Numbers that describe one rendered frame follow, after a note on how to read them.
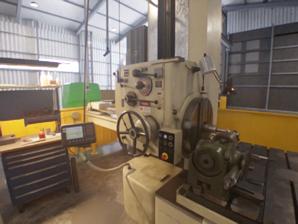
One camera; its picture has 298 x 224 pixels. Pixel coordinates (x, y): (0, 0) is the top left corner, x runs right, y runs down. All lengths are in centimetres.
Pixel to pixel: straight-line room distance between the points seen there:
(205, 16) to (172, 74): 93
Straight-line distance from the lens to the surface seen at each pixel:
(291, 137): 347
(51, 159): 248
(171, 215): 164
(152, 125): 116
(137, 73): 130
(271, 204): 115
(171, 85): 113
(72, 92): 494
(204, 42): 179
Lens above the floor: 164
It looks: 9 degrees down
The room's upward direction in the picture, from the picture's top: straight up
